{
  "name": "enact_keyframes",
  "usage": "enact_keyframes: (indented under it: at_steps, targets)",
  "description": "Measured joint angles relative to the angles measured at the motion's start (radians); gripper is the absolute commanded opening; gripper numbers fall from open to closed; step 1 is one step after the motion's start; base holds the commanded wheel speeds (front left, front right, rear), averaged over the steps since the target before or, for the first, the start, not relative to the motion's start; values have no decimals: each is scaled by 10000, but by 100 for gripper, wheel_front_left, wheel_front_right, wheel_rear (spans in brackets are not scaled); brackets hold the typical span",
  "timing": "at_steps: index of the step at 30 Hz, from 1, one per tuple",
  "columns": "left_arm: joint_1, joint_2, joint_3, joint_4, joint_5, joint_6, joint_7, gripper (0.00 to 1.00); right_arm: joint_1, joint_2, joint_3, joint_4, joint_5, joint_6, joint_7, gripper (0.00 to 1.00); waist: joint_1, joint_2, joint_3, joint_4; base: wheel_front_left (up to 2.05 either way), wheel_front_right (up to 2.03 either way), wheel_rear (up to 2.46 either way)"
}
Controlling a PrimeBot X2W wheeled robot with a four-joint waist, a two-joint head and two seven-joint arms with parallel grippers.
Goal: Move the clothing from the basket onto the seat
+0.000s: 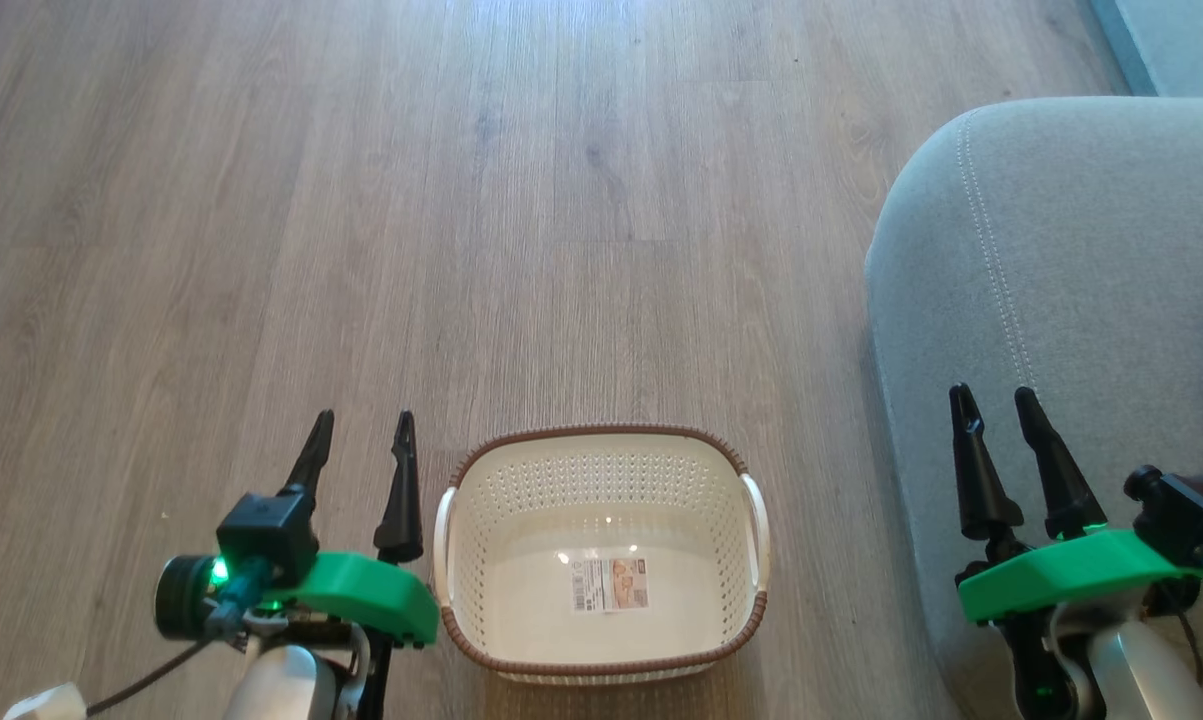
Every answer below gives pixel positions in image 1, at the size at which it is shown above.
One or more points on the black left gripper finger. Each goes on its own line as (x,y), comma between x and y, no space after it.
(401,510)
(313,460)

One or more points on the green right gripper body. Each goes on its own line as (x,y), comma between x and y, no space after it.
(1061,575)

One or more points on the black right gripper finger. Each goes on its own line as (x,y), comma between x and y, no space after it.
(986,490)
(1071,495)

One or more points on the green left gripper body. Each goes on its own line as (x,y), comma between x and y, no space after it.
(371,595)

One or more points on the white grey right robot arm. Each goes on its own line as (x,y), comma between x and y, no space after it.
(1141,670)

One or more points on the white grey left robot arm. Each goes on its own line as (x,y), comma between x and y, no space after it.
(281,690)

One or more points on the grey-green fabric sofa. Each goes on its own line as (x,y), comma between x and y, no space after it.
(1061,300)

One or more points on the cream laundry basket brown rim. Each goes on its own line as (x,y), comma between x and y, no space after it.
(601,470)

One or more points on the paper label sticker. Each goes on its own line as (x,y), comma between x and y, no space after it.
(611,585)

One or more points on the white plastic connector block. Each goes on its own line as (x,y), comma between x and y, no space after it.
(46,705)

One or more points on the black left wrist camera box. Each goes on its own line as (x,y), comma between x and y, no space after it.
(266,535)

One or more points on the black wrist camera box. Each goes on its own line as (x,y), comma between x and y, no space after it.
(1176,515)
(266,535)

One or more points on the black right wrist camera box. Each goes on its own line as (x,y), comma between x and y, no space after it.
(1176,515)

